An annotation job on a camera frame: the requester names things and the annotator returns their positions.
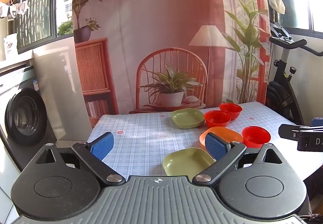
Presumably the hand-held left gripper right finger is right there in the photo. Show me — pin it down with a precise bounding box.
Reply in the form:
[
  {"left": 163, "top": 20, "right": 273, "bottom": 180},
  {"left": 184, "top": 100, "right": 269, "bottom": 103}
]
[{"left": 192, "top": 132, "right": 290, "bottom": 186}]

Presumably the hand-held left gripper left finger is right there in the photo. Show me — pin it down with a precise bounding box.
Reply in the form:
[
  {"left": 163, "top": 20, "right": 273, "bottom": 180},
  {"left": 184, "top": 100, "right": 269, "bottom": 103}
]
[{"left": 26, "top": 132, "right": 126, "bottom": 186}]

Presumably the red plastic bowl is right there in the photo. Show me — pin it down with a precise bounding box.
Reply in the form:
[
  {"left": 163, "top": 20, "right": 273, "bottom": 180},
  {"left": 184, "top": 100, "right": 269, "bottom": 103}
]
[
  {"left": 219, "top": 103, "right": 243, "bottom": 121},
  {"left": 242, "top": 126, "right": 271, "bottom": 149},
  {"left": 204, "top": 110, "right": 232, "bottom": 129}
]

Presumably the green square plate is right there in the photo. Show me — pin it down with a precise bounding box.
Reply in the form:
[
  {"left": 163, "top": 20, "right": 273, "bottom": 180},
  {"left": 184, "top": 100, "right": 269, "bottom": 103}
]
[
  {"left": 162, "top": 147, "right": 216, "bottom": 177},
  {"left": 170, "top": 108, "right": 205, "bottom": 129}
]

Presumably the orange square plate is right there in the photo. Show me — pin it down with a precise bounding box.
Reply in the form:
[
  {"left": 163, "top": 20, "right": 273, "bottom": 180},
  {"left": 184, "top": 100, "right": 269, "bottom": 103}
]
[{"left": 199, "top": 127, "right": 244, "bottom": 150}]

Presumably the blue plaid tablecloth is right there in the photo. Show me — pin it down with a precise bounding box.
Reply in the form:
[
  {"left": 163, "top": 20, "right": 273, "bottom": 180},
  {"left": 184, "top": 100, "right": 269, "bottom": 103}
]
[{"left": 87, "top": 101, "right": 316, "bottom": 184}]

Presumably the black exercise bike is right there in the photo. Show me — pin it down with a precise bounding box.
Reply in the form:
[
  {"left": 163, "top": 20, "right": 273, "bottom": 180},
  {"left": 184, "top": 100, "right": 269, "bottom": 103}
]
[{"left": 266, "top": 21, "right": 323, "bottom": 126}]

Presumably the grey front-load washing machine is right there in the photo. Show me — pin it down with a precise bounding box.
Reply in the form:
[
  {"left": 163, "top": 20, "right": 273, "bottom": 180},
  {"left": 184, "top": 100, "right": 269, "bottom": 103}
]
[{"left": 0, "top": 61, "right": 62, "bottom": 214}]

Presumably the white face mask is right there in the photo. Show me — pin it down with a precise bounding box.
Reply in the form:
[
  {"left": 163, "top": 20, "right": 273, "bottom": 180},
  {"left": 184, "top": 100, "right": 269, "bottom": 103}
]
[{"left": 268, "top": 0, "right": 286, "bottom": 15}]

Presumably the white detergent bag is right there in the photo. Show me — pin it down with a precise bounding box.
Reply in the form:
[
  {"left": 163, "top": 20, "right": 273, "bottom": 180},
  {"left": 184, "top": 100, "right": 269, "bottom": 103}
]
[{"left": 3, "top": 33, "right": 18, "bottom": 61}]

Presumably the printed room scene backdrop cloth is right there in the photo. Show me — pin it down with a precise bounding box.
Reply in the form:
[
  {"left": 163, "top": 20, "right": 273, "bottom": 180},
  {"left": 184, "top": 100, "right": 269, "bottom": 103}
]
[{"left": 72, "top": 0, "right": 272, "bottom": 116}]

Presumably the window with lattice grille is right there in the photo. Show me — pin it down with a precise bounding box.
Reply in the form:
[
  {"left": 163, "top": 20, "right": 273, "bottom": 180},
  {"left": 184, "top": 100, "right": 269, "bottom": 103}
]
[{"left": 15, "top": 0, "right": 58, "bottom": 54}]

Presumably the hanging white laundry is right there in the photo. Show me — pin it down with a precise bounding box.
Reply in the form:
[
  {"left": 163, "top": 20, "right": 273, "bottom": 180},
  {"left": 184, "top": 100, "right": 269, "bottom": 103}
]
[{"left": 0, "top": 1, "right": 29, "bottom": 22}]

